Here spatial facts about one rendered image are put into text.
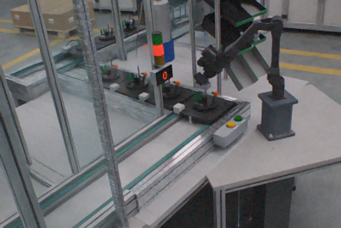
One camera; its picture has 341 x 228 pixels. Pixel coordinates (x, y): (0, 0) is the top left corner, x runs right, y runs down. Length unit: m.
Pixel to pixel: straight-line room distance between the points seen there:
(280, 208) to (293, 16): 4.06
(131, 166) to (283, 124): 0.77
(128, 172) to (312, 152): 0.87
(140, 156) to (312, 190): 1.60
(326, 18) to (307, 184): 3.24
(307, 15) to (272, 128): 4.08
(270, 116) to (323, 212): 1.14
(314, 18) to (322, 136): 3.99
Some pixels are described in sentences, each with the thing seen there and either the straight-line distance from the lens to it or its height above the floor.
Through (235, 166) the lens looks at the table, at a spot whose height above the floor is 0.86.
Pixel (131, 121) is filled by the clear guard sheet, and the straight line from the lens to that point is 1.97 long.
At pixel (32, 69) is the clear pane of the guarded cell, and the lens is 1.13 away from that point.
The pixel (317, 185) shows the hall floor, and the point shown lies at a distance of 3.21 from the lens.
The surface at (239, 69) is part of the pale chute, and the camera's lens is 2.34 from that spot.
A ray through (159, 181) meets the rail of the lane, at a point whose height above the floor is 0.93.
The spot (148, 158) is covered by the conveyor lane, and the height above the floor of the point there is 0.92.
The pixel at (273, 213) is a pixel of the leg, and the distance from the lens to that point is 2.40.
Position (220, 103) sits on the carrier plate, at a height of 0.97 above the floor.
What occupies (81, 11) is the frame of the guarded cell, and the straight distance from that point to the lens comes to 1.18.
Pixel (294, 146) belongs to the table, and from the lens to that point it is 2.06.
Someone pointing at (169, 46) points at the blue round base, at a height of 0.98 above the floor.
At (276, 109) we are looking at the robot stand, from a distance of 2.01.
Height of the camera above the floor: 2.02
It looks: 31 degrees down
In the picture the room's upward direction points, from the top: 6 degrees counter-clockwise
